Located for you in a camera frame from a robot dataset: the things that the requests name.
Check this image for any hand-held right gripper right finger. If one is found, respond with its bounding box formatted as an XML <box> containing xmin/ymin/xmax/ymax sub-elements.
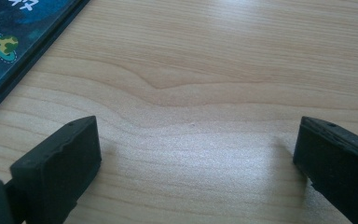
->
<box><xmin>293</xmin><ymin>116</ymin><xmax>358</xmax><ymax>224</ymax></box>

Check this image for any blue picture book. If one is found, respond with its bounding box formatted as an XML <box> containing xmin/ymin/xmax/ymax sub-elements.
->
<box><xmin>0</xmin><ymin>0</ymin><xmax>91</xmax><ymax>125</ymax></box>

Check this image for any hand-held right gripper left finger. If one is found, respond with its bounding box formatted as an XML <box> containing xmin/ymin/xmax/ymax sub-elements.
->
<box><xmin>5</xmin><ymin>115</ymin><xmax>103</xmax><ymax>224</ymax></box>

